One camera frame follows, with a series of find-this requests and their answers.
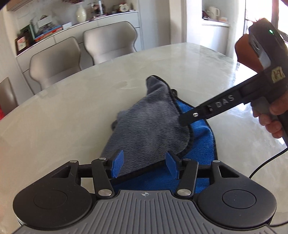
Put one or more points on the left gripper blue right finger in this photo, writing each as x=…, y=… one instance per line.
x=173, y=164

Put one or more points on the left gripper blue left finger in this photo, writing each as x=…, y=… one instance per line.
x=115, y=164

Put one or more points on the blue and grey microfibre towel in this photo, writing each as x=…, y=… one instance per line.
x=148, y=130

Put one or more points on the right hand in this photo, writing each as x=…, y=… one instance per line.
x=278, y=107

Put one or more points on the brown leather chair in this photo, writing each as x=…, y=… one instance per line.
x=246, y=55

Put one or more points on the white sideboard cabinet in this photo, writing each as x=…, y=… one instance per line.
x=75, y=31

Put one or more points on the beige chair left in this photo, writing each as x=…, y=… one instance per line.
x=55, y=63

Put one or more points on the beige chair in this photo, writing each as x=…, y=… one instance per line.
x=110, y=41
x=55, y=63

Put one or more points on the beige chair right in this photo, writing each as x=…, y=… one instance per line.
x=110, y=41

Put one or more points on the chair with red cloth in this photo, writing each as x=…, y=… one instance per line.
x=8, y=98

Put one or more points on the alarm clock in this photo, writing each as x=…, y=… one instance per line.
x=124, y=7

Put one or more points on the white vase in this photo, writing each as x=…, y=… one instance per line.
x=81, y=15

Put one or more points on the picture frame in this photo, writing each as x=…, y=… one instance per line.
x=21, y=44

